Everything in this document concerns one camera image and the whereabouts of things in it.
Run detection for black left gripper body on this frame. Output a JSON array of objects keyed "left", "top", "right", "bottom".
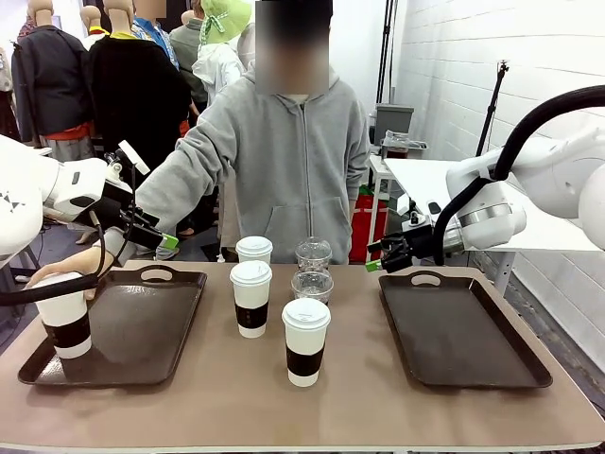
[{"left": 89, "top": 182, "right": 162, "bottom": 250}]

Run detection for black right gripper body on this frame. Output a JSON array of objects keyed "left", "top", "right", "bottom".
[{"left": 400, "top": 219, "right": 436, "bottom": 266}]

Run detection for clear plastic domed cup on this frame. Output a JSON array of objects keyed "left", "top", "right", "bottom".
[
  {"left": 290, "top": 269, "right": 335, "bottom": 305},
  {"left": 295, "top": 236, "right": 334, "bottom": 272}
]

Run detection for white paper coffee cup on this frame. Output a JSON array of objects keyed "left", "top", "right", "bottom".
[
  {"left": 281, "top": 297, "right": 332, "bottom": 389},
  {"left": 30, "top": 271, "right": 94, "bottom": 360},
  {"left": 229, "top": 259, "right": 274, "bottom": 340},
  {"left": 234, "top": 236, "right": 274, "bottom": 266}
]

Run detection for person's right forearm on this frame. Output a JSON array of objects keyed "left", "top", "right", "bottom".
[{"left": 101, "top": 174, "right": 209, "bottom": 266}]

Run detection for dark brown serving tray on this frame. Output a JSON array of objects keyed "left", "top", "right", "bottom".
[
  {"left": 378, "top": 270, "right": 554, "bottom": 390},
  {"left": 17, "top": 264, "right": 208, "bottom": 388}
]

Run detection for tray of clutter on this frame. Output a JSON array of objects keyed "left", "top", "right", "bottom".
[{"left": 380, "top": 130, "right": 429, "bottom": 161}]

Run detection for person's right hand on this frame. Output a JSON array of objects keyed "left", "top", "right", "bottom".
[{"left": 26, "top": 245, "right": 117, "bottom": 302}]

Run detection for red bag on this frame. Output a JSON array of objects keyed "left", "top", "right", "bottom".
[{"left": 350, "top": 186, "right": 390, "bottom": 264}]

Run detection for white side table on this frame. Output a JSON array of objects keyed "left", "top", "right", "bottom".
[{"left": 367, "top": 154, "right": 601, "bottom": 297}]

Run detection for mannequin in black coat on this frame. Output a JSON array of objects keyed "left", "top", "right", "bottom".
[{"left": 87, "top": 0, "right": 193, "bottom": 212}]

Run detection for person in grey hoodie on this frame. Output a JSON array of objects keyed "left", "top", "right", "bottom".
[{"left": 136, "top": 0, "right": 372, "bottom": 265}]

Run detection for grey plastic bin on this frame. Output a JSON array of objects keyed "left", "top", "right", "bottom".
[{"left": 374, "top": 103, "right": 415, "bottom": 146}]

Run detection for mannequin in dark jacket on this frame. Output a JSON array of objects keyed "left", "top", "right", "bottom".
[{"left": 10, "top": 0, "right": 95, "bottom": 163}]

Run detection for black tripod stand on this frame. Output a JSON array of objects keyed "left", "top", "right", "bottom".
[{"left": 475, "top": 60, "right": 510, "bottom": 157}]

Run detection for white hooded jacket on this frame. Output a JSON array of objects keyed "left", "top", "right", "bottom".
[{"left": 191, "top": 42, "right": 247, "bottom": 108}]

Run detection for grey-green jacket mannequin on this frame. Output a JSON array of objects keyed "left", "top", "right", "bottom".
[{"left": 168, "top": 9, "right": 210, "bottom": 108}]

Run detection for person in blue shirt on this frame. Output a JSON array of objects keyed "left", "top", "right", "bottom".
[{"left": 130, "top": 0, "right": 182, "bottom": 70}]

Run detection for mannequin with yellow collar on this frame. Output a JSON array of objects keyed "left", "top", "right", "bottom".
[{"left": 78, "top": 4, "right": 111, "bottom": 51}]

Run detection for black vertical poles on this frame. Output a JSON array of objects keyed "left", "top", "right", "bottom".
[{"left": 375, "top": 0, "right": 399, "bottom": 105}]

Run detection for mannequin in white shirt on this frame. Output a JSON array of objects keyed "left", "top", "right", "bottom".
[{"left": 237, "top": 22, "right": 257, "bottom": 70}]

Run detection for green bucket hat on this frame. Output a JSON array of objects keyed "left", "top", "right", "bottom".
[{"left": 199, "top": 0, "right": 253, "bottom": 46}]

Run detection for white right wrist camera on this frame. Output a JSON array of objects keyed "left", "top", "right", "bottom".
[{"left": 395, "top": 192, "right": 443, "bottom": 227}]

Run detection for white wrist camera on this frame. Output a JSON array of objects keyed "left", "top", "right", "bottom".
[
  {"left": 104, "top": 139, "right": 151, "bottom": 183},
  {"left": 395, "top": 192, "right": 443, "bottom": 227}
]

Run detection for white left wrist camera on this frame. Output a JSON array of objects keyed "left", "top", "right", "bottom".
[{"left": 104, "top": 139, "right": 151, "bottom": 183}]

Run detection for black left arm hose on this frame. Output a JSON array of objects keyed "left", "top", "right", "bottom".
[{"left": 0, "top": 210, "right": 106, "bottom": 307}]

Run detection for black arm hose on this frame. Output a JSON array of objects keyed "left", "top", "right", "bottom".
[
  {"left": 432, "top": 84, "right": 605, "bottom": 267},
  {"left": 0, "top": 210, "right": 106, "bottom": 307}
]

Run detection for black right arm hose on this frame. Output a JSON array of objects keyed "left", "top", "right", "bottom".
[{"left": 432, "top": 84, "right": 605, "bottom": 267}]

